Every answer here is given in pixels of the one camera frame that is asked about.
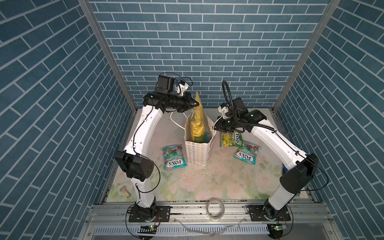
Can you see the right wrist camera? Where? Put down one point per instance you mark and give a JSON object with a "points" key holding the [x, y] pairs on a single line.
{"points": [[225, 110]]}

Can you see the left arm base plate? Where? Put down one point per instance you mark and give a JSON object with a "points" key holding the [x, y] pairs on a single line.
{"points": [[139, 214]]}

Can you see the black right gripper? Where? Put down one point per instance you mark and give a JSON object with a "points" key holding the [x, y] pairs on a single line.
{"points": [[219, 127]]}

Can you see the green Fox's spring tea candy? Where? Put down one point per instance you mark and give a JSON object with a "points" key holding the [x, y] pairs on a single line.
{"points": [[234, 139]]}

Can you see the small beige spool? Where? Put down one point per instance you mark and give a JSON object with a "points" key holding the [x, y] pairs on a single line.
{"points": [[123, 192]]}

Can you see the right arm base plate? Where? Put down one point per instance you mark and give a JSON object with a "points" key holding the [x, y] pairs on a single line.
{"points": [[259, 213]]}

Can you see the aluminium front rail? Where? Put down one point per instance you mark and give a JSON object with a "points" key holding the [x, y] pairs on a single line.
{"points": [[205, 212]]}

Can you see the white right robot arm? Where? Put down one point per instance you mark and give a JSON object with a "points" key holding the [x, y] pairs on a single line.
{"points": [[301, 166]]}

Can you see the yellow kettle chips bag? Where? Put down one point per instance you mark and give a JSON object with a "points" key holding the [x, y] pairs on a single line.
{"points": [[199, 125]]}

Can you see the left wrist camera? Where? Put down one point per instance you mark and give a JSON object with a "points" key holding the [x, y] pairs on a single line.
{"points": [[182, 88]]}

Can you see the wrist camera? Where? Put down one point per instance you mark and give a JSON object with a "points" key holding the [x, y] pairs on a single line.
{"points": [[182, 88], [225, 110]]}

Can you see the clear tape roll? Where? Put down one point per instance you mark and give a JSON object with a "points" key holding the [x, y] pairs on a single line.
{"points": [[215, 209]]}

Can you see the white patterned paper bag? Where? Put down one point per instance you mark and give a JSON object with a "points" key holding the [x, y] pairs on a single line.
{"points": [[198, 153]]}

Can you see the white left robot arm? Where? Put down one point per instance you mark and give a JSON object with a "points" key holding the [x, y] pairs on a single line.
{"points": [[133, 159]]}

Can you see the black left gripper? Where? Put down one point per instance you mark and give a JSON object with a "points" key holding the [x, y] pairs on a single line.
{"points": [[185, 105]]}

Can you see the teal Fox's mint blossom candy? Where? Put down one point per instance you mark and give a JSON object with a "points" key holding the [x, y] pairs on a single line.
{"points": [[247, 152]]}

